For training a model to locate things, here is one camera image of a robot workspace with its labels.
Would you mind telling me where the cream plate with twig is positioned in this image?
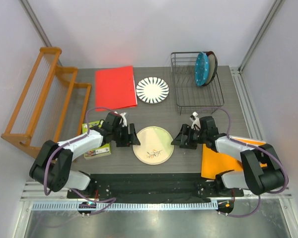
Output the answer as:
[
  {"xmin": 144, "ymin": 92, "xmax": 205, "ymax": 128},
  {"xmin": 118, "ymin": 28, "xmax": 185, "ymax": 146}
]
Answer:
[{"xmin": 133, "ymin": 126, "xmax": 174, "ymax": 165}]

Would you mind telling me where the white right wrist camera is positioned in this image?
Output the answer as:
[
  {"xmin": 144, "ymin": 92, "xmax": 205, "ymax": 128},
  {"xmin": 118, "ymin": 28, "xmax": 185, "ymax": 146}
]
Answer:
[{"xmin": 190, "ymin": 112, "xmax": 201, "ymax": 131}]

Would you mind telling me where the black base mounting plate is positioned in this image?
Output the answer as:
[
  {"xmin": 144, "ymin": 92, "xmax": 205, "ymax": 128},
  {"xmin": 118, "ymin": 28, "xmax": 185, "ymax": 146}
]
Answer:
[{"xmin": 66, "ymin": 173, "xmax": 244, "ymax": 203}]

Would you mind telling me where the dark red rimmed plate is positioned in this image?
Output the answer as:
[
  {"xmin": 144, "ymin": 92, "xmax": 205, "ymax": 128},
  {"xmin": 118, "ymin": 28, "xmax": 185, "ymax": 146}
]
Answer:
[{"xmin": 203, "ymin": 51, "xmax": 218, "ymax": 86}]

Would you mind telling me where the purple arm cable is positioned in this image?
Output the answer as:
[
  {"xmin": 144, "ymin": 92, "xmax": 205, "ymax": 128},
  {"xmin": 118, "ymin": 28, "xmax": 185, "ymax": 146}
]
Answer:
[
  {"xmin": 196, "ymin": 107, "xmax": 289, "ymax": 218},
  {"xmin": 43, "ymin": 107, "xmax": 118, "ymax": 216}
]

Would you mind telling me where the white blue striped plate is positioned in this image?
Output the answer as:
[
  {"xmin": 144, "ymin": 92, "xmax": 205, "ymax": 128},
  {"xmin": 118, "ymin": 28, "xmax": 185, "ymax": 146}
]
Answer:
[{"xmin": 136, "ymin": 77, "xmax": 169, "ymax": 105}]

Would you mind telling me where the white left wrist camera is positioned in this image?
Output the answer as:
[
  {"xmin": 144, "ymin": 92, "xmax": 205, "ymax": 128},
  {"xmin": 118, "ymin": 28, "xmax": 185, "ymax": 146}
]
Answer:
[{"xmin": 114, "ymin": 111, "xmax": 128, "ymax": 128}]

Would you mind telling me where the red folder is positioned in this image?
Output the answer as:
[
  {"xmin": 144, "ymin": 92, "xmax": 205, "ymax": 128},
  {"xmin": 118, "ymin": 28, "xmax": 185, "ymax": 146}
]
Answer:
[{"xmin": 95, "ymin": 66, "xmax": 138, "ymax": 112}]

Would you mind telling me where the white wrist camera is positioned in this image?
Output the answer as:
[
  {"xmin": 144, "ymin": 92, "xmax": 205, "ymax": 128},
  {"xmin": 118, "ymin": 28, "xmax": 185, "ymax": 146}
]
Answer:
[
  {"xmin": 114, "ymin": 111, "xmax": 128, "ymax": 128},
  {"xmin": 190, "ymin": 112, "xmax": 201, "ymax": 131}
]

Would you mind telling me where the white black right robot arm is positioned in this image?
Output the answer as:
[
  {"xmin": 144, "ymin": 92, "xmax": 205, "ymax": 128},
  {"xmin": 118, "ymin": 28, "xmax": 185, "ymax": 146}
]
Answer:
[{"xmin": 171, "ymin": 113, "xmax": 288, "ymax": 196}]

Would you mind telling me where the blue polka dot plate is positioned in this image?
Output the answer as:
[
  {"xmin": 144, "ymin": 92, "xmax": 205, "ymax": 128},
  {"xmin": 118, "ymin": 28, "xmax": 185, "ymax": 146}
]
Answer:
[{"xmin": 194, "ymin": 52, "xmax": 209, "ymax": 87}]

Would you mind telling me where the orange wooden rack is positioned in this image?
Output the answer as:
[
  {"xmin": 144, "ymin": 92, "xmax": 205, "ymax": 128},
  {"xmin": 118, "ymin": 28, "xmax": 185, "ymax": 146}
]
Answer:
[{"xmin": 1, "ymin": 47, "xmax": 92, "ymax": 158}]

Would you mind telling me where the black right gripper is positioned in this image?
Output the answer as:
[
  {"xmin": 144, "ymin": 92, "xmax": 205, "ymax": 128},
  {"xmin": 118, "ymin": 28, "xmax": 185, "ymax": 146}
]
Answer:
[{"xmin": 171, "ymin": 124, "xmax": 207, "ymax": 150}]

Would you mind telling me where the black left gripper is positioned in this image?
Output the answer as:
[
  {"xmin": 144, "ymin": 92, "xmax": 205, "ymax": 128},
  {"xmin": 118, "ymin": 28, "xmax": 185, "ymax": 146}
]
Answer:
[{"xmin": 112, "ymin": 123, "xmax": 140, "ymax": 147}]

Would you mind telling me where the orange folder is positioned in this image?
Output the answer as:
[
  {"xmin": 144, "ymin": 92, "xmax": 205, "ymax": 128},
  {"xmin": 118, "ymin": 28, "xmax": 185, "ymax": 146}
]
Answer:
[{"xmin": 201, "ymin": 135, "xmax": 266, "ymax": 179}]

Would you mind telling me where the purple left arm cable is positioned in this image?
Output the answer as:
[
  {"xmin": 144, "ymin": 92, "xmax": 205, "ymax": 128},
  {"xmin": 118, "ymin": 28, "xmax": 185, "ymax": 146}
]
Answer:
[{"xmin": 43, "ymin": 107, "xmax": 118, "ymax": 216}]

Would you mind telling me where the black wire dish rack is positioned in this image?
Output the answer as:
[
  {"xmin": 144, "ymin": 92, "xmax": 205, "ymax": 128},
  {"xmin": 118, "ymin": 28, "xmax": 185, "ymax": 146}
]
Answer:
[{"xmin": 170, "ymin": 52, "xmax": 224, "ymax": 114}]

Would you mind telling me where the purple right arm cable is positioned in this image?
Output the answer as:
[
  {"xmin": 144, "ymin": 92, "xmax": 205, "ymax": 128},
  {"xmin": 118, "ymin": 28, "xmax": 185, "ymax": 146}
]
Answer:
[{"xmin": 196, "ymin": 107, "xmax": 289, "ymax": 218}]

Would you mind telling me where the green booklet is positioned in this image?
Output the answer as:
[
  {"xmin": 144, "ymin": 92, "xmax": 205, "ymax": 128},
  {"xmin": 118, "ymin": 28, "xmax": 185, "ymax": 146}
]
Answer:
[{"xmin": 84, "ymin": 119, "xmax": 111, "ymax": 160}]

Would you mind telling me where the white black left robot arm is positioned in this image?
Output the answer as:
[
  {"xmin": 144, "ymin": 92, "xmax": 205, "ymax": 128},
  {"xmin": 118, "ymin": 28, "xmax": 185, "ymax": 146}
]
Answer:
[{"xmin": 29, "ymin": 112, "xmax": 141, "ymax": 198}]

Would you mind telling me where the white slotted cable duct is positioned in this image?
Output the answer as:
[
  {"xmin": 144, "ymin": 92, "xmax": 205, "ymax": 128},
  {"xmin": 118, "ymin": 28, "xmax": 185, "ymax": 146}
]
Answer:
[{"xmin": 31, "ymin": 200, "xmax": 218, "ymax": 212}]

